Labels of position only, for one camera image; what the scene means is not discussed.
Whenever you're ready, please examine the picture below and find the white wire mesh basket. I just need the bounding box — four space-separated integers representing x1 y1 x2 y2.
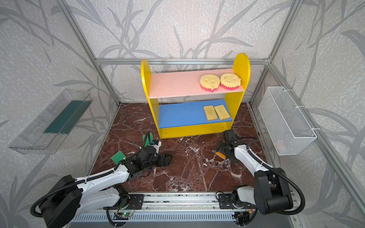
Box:
259 86 317 156

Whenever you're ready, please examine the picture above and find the yellow rectangular sponge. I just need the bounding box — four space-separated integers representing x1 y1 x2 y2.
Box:
214 104 231 121

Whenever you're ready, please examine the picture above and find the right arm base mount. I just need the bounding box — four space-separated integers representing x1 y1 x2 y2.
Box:
215 192 253 210

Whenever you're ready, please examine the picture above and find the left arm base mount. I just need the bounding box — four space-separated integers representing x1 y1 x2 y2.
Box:
116 194 144 210

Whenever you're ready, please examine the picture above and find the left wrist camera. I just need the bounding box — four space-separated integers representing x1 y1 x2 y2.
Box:
150 140 162 154

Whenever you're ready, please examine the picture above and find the yellow smiley sponge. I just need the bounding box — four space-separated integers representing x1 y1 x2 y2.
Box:
200 74 221 92
220 73 241 90

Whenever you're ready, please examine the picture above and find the green circuit board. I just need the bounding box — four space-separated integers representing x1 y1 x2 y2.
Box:
113 212 133 220

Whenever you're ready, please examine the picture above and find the clear plastic wall bin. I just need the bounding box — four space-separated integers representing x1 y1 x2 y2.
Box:
9 89 93 155

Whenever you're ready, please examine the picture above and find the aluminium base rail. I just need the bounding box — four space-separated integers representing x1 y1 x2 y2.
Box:
72 192 259 223

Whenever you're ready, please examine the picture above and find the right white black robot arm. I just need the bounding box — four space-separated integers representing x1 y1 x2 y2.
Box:
216 130 306 215

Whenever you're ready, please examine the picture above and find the yellow pink blue shelf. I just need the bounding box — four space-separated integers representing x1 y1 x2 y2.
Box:
141 53 251 139

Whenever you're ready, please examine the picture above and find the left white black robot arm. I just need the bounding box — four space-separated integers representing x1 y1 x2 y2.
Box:
29 143 173 228

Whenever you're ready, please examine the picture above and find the orange sponge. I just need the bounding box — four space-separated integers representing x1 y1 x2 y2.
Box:
215 152 226 160

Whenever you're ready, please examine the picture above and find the green sponge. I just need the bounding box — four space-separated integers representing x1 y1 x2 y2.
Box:
142 133 153 147
111 151 126 164

